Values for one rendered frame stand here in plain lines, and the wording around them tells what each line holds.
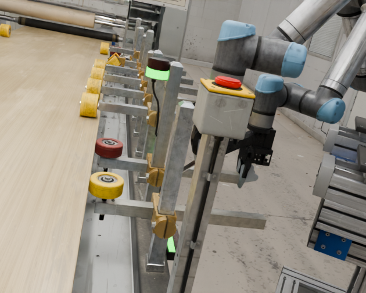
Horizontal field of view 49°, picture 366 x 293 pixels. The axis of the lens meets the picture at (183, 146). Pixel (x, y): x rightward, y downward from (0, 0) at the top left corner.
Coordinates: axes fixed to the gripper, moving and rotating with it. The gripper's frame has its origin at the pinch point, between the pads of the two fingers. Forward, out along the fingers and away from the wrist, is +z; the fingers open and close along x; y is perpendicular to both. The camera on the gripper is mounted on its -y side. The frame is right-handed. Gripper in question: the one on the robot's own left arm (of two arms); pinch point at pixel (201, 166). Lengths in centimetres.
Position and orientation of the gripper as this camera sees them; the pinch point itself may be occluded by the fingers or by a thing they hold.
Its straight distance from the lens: 101.5
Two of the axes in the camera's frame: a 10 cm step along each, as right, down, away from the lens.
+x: 8.6, 0.1, 5.1
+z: -1.9, 9.3, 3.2
